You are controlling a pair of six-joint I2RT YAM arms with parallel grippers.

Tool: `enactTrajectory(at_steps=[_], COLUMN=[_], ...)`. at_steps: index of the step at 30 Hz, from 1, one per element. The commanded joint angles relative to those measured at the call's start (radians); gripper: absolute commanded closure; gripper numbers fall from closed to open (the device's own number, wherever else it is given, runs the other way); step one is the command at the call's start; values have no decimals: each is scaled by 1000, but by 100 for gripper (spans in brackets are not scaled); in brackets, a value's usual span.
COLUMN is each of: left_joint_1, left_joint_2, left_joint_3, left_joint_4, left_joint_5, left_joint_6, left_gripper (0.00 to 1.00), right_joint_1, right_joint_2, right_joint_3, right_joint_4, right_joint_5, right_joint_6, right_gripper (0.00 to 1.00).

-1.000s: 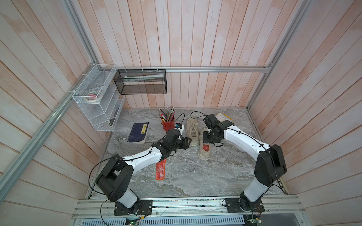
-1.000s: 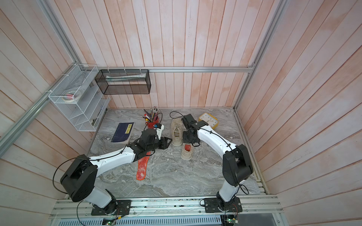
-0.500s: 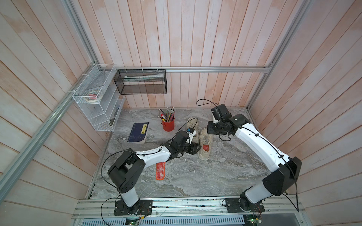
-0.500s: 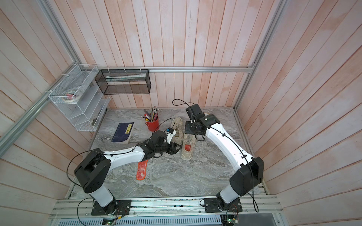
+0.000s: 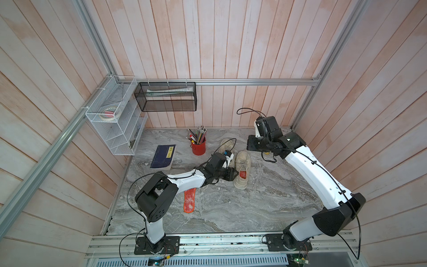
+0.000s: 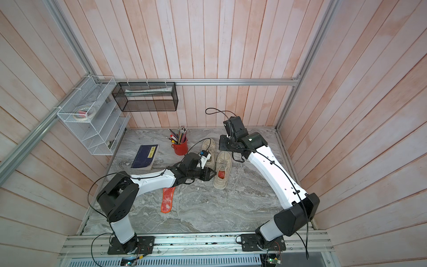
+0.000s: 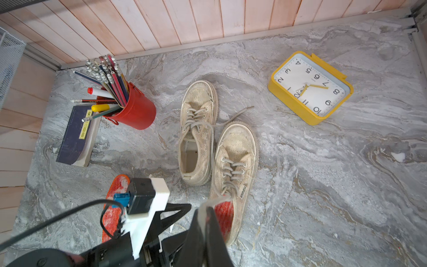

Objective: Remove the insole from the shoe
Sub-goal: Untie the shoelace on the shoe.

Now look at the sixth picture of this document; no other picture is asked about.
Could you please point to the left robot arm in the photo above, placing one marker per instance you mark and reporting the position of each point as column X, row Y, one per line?
column 118, row 196

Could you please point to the red insole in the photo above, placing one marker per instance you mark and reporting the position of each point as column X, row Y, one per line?
column 221, row 174
column 167, row 200

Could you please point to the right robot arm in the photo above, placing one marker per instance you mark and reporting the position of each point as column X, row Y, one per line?
column 298, row 207

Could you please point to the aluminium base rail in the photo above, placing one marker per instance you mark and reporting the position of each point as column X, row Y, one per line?
column 91, row 246

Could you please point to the beige sneaker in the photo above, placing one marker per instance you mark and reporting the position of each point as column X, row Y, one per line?
column 209, row 146
column 223, row 163

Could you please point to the pens and pencils bunch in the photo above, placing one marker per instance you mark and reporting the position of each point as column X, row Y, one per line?
column 178, row 137

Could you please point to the tape roll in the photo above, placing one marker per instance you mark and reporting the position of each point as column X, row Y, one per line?
column 84, row 113

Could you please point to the white wire wall shelf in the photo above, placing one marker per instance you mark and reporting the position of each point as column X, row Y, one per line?
column 102, row 134

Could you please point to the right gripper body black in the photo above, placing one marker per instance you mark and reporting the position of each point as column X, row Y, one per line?
column 228, row 145

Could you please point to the dark blue book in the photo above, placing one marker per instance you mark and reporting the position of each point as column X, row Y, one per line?
column 145, row 157

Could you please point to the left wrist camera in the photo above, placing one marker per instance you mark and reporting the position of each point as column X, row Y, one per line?
column 205, row 157

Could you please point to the red pen cup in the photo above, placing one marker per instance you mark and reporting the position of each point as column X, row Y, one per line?
column 180, row 149

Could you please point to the black mesh wall basket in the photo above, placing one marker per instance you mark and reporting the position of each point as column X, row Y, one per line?
column 146, row 96

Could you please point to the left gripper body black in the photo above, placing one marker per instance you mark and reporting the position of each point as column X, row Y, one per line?
column 203, row 174

